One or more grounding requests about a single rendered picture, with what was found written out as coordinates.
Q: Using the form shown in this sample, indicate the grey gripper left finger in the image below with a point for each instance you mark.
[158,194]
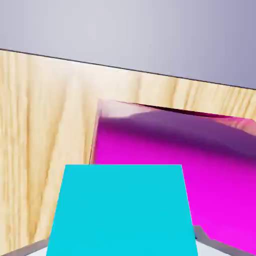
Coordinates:
[30,249]

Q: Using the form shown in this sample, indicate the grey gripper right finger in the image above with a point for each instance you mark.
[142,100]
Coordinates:
[212,245]

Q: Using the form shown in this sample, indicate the small cyan cube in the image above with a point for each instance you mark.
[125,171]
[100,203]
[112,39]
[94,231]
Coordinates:
[122,210]

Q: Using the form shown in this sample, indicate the large magenta box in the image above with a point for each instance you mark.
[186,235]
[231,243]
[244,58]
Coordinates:
[210,170]

